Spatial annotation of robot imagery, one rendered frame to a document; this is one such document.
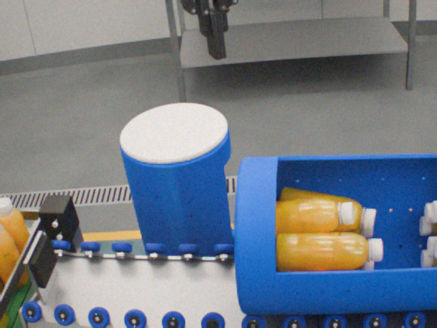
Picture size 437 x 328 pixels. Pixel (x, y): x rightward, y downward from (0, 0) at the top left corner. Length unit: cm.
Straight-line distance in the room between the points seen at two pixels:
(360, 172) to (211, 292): 38
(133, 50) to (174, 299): 350
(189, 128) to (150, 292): 47
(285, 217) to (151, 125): 62
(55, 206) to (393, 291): 80
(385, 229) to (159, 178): 56
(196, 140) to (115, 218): 154
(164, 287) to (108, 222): 171
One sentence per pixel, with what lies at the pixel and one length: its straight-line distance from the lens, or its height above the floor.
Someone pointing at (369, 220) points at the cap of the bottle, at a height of 110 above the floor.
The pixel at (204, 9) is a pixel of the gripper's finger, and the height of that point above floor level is 153.
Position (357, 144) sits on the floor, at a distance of 326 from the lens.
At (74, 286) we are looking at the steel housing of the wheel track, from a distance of 126.
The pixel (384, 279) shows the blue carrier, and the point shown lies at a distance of 92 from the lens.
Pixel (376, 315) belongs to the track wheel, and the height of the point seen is 98.
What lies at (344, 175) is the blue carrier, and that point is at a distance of 111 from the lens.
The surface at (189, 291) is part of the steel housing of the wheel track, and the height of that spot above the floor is 93.
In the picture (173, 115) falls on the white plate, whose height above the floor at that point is 104.
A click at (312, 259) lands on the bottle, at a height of 111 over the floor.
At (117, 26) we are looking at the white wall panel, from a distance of 449.
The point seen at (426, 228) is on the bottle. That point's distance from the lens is 114.
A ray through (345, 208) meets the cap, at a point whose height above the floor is 116.
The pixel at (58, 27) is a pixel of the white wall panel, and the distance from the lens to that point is 459.
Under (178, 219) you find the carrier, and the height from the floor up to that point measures 86.
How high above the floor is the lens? 179
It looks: 34 degrees down
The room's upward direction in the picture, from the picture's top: 7 degrees counter-clockwise
